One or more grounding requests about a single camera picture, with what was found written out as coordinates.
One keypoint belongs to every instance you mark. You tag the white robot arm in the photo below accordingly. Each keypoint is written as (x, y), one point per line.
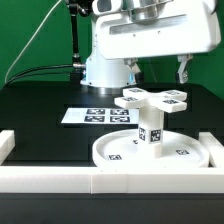
(111, 75)

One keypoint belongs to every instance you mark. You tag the white front fence bar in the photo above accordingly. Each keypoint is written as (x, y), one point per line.
(22, 179)

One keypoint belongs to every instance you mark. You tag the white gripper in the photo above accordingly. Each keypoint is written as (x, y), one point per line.
(139, 30)

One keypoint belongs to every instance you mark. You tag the white round table top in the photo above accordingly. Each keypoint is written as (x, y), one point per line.
(123, 150)

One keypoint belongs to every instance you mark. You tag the white right fence block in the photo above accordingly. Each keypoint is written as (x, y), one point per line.
(215, 148)

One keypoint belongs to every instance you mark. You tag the white fence block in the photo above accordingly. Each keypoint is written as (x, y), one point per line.
(7, 143)
(215, 148)

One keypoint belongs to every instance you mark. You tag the white cross table base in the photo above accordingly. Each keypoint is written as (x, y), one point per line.
(169, 101)

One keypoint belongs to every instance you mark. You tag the white left fence block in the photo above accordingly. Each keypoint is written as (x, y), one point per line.
(7, 143)

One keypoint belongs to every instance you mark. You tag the black camera stand pole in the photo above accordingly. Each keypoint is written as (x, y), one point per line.
(83, 8)

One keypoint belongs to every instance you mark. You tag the white marker sheet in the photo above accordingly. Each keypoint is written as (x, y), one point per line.
(100, 116)

